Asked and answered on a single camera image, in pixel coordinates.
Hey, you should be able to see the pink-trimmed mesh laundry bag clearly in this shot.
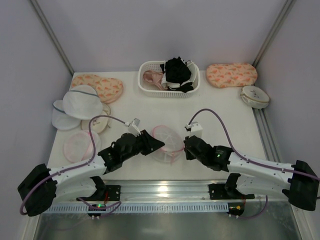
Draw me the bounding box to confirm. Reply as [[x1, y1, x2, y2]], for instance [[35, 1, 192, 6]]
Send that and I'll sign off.
[[151, 125, 184, 165]]

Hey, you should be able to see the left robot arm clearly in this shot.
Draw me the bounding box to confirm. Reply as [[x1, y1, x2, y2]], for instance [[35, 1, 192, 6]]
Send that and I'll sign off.
[[17, 130, 165, 217]]

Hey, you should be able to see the beige laundry bag left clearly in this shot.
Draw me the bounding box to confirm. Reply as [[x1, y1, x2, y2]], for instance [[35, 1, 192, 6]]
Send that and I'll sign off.
[[80, 103, 112, 134]]

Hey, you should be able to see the pink-trimmed flat mesh bag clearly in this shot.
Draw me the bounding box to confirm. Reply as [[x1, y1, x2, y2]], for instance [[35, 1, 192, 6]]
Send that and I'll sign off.
[[63, 130, 94, 164]]

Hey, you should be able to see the pink bra in basket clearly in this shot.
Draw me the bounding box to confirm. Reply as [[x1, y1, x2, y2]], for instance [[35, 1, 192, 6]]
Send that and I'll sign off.
[[143, 70, 166, 91]]

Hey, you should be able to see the blue-trimmed mesh bag top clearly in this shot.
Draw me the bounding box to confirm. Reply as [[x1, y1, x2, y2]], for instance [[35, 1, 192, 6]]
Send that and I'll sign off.
[[62, 85, 103, 120]]

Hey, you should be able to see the blue-trimmed mesh bag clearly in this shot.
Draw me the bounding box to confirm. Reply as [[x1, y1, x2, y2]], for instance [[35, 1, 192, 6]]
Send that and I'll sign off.
[[62, 85, 103, 120], [51, 100, 81, 131]]

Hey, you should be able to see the black bra in basket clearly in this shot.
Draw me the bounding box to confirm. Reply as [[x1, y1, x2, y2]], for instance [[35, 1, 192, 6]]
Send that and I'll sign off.
[[160, 57, 194, 93]]

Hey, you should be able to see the beige-trimmed laundry bag right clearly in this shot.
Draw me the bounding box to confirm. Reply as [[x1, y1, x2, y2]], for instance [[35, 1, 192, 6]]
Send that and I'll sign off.
[[240, 85, 270, 110]]

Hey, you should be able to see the blue-trimmed mesh bag lower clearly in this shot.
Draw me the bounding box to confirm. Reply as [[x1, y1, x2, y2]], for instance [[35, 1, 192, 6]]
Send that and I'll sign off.
[[51, 100, 81, 131]]

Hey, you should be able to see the white plastic basket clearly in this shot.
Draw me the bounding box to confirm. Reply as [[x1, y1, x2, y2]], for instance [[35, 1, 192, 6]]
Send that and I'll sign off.
[[137, 58, 200, 98]]

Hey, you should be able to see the floral pad left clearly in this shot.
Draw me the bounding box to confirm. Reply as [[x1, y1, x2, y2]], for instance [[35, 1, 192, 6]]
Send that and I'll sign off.
[[71, 73, 124, 104]]

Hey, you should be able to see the floral pad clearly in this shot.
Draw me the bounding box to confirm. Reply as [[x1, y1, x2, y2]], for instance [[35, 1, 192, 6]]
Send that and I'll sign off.
[[206, 63, 258, 88], [71, 73, 124, 104]]

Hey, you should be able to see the floral pad right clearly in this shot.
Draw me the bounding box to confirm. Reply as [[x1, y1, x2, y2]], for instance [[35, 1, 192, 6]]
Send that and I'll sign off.
[[206, 63, 258, 88]]

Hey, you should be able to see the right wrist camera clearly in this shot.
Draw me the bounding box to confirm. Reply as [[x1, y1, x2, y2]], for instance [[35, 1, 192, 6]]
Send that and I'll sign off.
[[184, 121, 203, 138]]

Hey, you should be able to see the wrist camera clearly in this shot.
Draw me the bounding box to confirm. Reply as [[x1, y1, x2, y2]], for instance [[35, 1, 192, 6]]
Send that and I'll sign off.
[[184, 121, 203, 138], [124, 118, 141, 137]]

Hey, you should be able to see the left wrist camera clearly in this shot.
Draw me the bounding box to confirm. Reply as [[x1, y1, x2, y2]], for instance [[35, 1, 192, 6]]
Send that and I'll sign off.
[[124, 118, 141, 137]]

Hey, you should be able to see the aluminium mounting rail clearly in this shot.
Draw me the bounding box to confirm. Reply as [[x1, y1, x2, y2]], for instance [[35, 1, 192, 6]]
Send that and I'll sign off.
[[49, 178, 301, 204]]

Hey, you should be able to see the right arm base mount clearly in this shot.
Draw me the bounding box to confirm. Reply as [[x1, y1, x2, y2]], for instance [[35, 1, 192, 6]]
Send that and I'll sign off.
[[208, 183, 242, 200]]

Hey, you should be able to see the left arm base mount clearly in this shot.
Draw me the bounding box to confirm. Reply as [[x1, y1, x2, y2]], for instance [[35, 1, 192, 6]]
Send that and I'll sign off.
[[85, 184, 121, 202]]

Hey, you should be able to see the white slotted cable duct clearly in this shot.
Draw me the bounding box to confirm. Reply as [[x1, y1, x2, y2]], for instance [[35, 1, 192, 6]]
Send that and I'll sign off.
[[45, 202, 229, 214]]

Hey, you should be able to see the right frame post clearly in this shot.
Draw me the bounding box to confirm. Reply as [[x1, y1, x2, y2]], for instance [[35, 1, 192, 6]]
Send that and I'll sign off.
[[252, 0, 297, 68]]

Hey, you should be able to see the frame post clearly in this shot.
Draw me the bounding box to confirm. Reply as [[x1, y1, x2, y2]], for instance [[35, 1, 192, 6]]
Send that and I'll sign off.
[[28, 0, 75, 75], [252, 0, 297, 68]]

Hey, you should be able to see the left frame post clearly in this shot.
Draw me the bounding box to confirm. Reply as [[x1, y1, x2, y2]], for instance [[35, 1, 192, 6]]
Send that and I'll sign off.
[[28, 0, 75, 75]]

